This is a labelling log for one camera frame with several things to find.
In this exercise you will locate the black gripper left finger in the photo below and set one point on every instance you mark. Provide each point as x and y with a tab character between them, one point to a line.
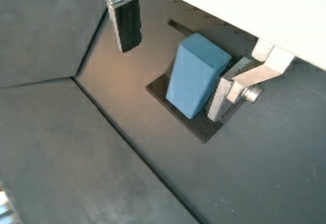
124	14

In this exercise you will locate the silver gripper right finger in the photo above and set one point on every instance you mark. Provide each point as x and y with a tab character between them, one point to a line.
239	81

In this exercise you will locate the blue rectangular block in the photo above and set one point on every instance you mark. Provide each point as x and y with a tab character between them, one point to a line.
200	61

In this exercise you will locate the black fixture stand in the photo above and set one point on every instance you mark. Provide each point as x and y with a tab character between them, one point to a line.
200	126

